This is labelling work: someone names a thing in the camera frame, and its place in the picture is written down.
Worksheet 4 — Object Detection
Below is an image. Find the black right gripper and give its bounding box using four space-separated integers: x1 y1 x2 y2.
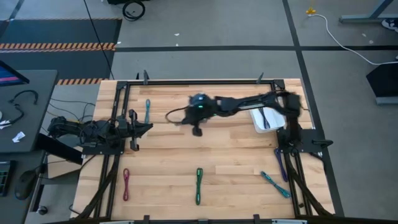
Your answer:
180 92 220 138

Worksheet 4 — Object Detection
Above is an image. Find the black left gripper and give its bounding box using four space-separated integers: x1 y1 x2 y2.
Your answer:
116 108 154 152

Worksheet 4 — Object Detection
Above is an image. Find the magenta USB-C cable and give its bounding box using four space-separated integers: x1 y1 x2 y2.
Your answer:
123 168 131 202

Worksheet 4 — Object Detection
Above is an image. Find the green USB-C cable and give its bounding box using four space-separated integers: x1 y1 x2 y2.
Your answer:
195 167 204 206

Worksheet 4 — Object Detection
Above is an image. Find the blue-teal USB-C cable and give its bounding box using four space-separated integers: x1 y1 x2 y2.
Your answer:
260 170 292 199

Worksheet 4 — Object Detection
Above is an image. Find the white plastic bin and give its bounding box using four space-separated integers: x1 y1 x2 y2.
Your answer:
249 106 286 134

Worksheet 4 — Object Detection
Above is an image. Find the dark grey desk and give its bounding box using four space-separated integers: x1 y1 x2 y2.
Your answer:
0 70 59 154

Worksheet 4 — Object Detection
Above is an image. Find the black computer mouse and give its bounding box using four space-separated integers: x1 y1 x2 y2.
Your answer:
14 169 38 200

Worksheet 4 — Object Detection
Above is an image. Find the black mat with hazard stripes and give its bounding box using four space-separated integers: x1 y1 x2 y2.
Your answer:
0 17 123 85

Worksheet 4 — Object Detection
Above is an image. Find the black computer monitor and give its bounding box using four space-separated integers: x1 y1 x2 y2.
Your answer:
0 60 30 87

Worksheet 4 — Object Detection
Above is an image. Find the black keyboard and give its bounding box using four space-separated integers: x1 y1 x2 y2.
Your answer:
0 161 13 197

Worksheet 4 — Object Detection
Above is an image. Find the black cabinet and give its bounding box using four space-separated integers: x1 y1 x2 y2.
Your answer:
366 63 398 105

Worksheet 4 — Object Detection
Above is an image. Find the grey metal table leg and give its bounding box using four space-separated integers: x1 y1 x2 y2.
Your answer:
338 0 398 24

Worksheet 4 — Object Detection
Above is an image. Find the person's shoe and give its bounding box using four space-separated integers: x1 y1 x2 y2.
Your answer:
381 18 398 33

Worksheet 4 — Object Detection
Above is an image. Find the teal USB-C cable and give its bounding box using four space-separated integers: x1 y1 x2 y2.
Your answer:
144 98 152 124

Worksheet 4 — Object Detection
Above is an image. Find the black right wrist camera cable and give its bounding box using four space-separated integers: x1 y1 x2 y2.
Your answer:
164 106 190 124

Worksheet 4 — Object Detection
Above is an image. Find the black aluminium table frame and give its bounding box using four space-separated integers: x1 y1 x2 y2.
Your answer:
74 70 345 224

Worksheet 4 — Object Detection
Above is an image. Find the dark navy USB-C cable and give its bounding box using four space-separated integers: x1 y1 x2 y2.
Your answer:
259 107 271 130

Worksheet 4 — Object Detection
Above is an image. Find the thin black cable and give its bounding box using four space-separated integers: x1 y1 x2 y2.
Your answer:
83 0 115 80

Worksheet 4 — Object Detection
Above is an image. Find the black cable on desk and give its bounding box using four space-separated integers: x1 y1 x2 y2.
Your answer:
0 89 39 127

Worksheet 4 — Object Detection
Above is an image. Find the coiled black cable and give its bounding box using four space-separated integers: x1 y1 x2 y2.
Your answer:
122 0 146 22

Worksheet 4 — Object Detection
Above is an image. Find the white floor cable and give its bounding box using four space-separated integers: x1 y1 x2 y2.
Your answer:
307 14 398 66

